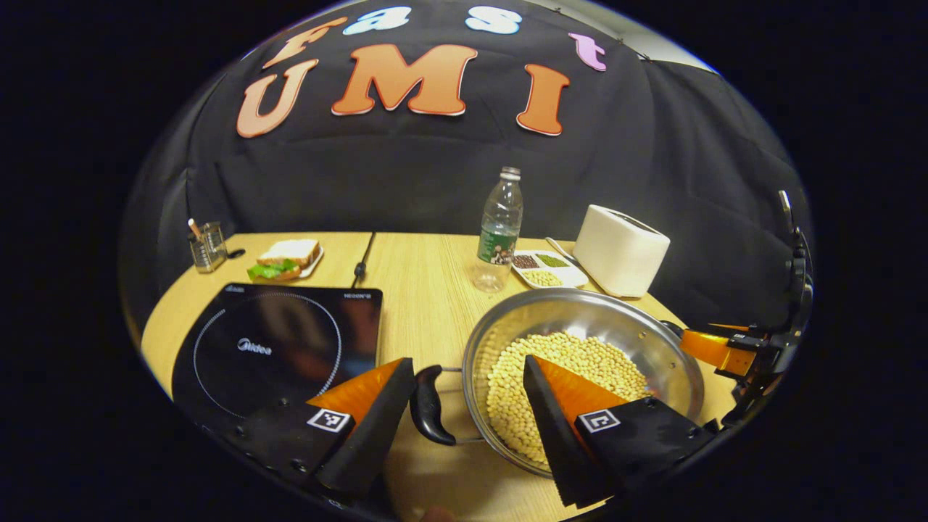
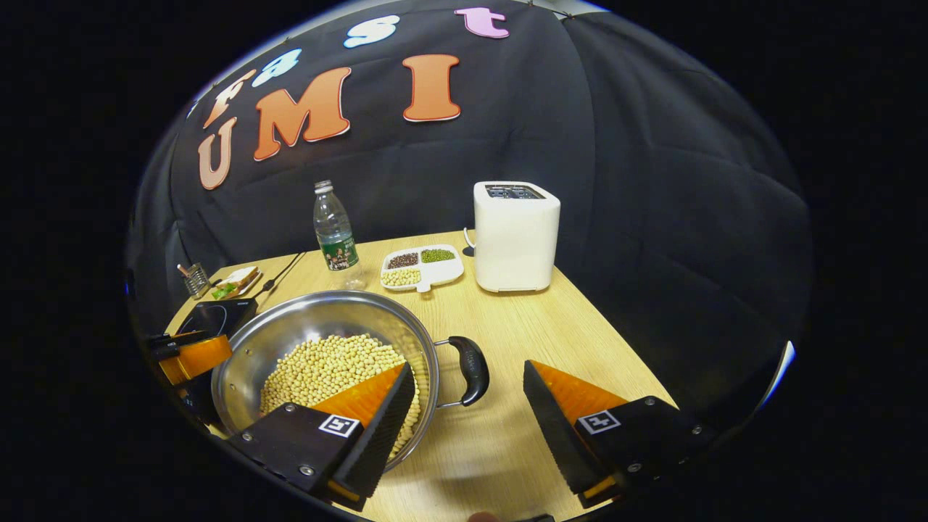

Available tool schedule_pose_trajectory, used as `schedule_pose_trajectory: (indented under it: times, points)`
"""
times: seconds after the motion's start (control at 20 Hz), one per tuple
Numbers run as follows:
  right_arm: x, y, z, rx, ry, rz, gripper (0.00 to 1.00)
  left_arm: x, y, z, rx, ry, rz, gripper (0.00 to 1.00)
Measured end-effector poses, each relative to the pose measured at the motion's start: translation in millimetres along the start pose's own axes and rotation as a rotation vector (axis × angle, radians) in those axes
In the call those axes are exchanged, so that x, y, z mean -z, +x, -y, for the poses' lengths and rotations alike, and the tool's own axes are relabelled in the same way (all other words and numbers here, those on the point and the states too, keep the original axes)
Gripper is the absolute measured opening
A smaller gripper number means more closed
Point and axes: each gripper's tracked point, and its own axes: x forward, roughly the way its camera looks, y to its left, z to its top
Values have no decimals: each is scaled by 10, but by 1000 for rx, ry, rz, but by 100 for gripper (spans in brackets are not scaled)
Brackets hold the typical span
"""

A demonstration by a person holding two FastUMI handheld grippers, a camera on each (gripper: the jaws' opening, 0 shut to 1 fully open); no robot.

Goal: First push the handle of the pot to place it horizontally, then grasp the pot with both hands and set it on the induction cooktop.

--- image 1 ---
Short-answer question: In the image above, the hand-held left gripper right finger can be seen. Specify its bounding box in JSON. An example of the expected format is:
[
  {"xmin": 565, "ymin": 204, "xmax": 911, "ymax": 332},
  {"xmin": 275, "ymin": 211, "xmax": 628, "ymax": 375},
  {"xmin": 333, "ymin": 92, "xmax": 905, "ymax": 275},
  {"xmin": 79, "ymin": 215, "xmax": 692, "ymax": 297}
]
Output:
[{"xmin": 522, "ymin": 354, "xmax": 720, "ymax": 509}]

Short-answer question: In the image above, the clear plastic water bottle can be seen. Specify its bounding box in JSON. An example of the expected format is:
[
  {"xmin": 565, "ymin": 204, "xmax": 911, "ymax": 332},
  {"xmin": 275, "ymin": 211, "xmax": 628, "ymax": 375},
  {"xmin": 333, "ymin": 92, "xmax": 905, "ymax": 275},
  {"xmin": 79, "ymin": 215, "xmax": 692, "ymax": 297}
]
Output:
[{"xmin": 471, "ymin": 167, "xmax": 524, "ymax": 294}]

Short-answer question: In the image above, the white divided bean dish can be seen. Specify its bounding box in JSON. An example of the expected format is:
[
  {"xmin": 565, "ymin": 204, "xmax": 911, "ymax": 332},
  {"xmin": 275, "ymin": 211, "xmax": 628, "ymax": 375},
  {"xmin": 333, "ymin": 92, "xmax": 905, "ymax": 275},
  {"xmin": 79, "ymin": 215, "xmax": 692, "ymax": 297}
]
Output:
[{"xmin": 511, "ymin": 249, "xmax": 590, "ymax": 290}]

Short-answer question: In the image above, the black backdrop cloth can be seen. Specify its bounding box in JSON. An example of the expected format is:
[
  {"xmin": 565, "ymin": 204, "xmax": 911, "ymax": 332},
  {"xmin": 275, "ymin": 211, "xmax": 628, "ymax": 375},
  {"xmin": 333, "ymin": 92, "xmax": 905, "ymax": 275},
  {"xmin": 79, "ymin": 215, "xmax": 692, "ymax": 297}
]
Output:
[{"xmin": 120, "ymin": 0, "xmax": 813, "ymax": 334}]

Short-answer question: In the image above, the black cooktop power cable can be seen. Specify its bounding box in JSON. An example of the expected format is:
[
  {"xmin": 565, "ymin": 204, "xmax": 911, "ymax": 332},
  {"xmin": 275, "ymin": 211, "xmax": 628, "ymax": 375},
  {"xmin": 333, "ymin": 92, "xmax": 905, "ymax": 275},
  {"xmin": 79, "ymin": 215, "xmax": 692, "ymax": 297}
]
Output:
[{"xmin": 352, "ymin": 231, "xmax": 377, "ymax": 288}]

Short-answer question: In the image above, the wire mesh utensil holder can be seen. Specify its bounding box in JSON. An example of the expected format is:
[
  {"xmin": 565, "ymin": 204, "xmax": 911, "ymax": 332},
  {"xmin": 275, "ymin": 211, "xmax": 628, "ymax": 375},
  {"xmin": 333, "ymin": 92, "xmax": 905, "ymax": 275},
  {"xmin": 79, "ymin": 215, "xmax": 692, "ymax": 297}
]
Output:
[{"xmin": 187, "ymin": 221, "xmax": 230, "ymax": 274}]

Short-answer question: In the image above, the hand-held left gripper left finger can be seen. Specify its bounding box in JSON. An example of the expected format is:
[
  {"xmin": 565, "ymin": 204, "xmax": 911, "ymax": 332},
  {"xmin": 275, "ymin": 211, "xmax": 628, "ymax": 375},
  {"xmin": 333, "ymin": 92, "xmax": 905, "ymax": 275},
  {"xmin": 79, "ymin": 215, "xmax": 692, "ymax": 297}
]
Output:
[{"xmin": 225, "ymin": 357, "xmax": 418, "ymax": 501}]

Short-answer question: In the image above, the sandwich with lettuce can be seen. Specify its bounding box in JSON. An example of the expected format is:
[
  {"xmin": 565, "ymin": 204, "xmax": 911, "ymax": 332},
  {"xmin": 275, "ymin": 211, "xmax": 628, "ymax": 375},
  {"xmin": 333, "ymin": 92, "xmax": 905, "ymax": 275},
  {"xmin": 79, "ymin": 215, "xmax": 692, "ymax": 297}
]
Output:
[{"xmin": 246, "ymin": 239, "xmax": 322, "ymax": 282}]

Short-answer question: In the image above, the pile of soybeans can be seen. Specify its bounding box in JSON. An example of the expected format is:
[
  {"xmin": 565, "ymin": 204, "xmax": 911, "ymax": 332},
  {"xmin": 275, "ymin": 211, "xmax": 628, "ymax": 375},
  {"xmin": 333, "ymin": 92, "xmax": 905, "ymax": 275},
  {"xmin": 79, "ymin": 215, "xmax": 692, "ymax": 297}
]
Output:
[{"xmin": 484, "ymin": 331, "xmax": 650, "ymax": 465}]

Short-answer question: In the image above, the white toaster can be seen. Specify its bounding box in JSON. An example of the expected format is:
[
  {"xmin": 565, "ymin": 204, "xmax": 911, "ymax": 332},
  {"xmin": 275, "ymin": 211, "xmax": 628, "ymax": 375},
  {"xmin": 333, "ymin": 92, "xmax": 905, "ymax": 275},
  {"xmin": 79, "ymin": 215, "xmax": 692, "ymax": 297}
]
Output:
[{"xmin": 573, "ymin": 204, "xmax": 671, "ymax": 299}]

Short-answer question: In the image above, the stainless steel pot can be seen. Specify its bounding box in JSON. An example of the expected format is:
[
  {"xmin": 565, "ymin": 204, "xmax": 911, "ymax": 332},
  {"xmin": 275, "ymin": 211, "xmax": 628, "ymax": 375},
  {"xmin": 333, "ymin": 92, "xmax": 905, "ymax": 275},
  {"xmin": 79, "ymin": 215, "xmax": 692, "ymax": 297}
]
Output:
[{"xmin": 410, "ymin": 288, "xmax": 705, "ymax": 479}]

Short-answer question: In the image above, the black induction cooktop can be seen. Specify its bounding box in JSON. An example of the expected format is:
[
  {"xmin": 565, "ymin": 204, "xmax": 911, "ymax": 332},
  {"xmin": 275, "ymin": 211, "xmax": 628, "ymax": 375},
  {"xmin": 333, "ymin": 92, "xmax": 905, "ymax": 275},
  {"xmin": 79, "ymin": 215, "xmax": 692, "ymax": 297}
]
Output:
[{"xmin": 172, "ymin": 283, "xmax": 384, "ymax": 439}]

